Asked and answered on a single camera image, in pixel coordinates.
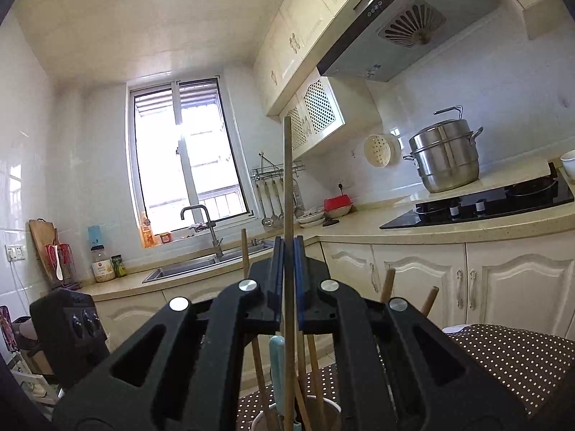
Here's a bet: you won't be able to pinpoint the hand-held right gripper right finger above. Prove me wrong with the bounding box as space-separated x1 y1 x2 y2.
294 236 528 431

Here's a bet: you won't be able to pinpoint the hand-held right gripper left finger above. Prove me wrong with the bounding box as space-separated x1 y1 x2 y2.
51 236 285 431

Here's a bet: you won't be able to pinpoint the pile of bamboo chopsticks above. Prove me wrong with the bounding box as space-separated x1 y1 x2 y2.
241 228 439 431

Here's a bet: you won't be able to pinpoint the light blue sheathed knife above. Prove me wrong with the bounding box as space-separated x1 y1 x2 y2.
268 334 303 431

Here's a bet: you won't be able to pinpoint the long bamboo chopstick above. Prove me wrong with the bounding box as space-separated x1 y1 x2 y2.
283 116 298 431

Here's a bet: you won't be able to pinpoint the pink cylindrical utensil holder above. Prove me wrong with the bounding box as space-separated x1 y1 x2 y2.
250 397 342 431

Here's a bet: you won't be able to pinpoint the stack of white plates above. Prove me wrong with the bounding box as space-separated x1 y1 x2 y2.
294 209 327 228

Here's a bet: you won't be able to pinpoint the beige kitchen countertop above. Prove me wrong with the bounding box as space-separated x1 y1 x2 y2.
81 162 575 297

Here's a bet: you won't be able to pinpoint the glass jar with white lid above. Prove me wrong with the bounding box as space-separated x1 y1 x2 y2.
91 246 116 283

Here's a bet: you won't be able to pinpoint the steel kitchen faucet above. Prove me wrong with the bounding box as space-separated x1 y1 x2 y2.
180 205 224 259

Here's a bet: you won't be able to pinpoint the red container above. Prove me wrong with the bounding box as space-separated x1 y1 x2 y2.
323 195 354 219

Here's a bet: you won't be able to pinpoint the stainless steel sink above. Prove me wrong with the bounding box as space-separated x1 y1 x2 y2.
143 240 275 284

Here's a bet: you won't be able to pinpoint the wooden cutting board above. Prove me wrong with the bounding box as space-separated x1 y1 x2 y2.
29 219 58 280

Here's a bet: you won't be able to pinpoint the kitchen window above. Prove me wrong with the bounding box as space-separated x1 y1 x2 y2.
127 78 251 249

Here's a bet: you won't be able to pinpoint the round white steamer tray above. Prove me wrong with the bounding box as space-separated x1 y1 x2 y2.
363 134 403 170

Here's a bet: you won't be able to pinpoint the cream lattice door cabinet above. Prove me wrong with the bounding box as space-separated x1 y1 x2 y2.
283 76 346 160

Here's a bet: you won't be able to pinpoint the stainless steel steamer pot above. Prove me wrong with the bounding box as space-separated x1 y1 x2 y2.
402 105 484 194

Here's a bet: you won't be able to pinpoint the black glass gas hob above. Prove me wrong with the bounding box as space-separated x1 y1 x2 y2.
379 175 575 230

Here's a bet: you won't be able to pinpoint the cream kitchen base cabinets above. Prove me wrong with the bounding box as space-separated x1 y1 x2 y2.
92 240 575 369

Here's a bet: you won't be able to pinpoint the grey range hood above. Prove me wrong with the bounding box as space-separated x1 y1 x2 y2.
317 0 501 84

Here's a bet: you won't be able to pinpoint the wall rack with hanging ladles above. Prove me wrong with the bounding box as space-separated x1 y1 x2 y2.
250 153 307 231

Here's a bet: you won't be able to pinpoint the cream wall cabinets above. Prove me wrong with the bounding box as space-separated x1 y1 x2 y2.
252 0 387 117

